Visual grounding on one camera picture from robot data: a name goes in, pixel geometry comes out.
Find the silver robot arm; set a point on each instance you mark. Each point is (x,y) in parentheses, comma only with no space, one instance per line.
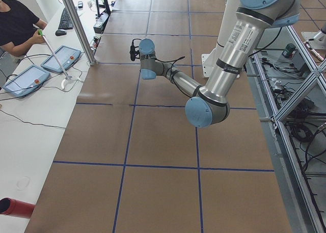
(244,23)

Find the aluminium frame post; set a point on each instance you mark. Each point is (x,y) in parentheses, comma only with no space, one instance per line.
(69,5)

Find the far teach pendant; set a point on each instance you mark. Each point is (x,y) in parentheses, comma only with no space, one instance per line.
(67,57)

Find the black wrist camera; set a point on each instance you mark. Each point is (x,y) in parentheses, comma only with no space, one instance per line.
(134,53)

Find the person in black shirt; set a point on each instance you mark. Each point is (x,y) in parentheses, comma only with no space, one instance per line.
(19,28)

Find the teach pendant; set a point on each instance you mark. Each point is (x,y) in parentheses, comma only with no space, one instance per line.
(27,81)
(67,57)

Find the near teach pendant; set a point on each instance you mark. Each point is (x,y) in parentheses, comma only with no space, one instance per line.
(27,81)

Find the silver reacher stick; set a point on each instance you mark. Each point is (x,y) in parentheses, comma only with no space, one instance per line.
(67,77)

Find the red cylinder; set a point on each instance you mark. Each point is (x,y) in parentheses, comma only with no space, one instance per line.
(16,208)

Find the white pedestal column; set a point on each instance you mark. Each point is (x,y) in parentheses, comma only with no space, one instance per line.
(219,39)

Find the black computer mouse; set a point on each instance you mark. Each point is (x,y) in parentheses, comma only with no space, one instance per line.
(60,32)

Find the black keyboard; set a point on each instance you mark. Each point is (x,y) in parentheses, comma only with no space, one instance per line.
(65,21)

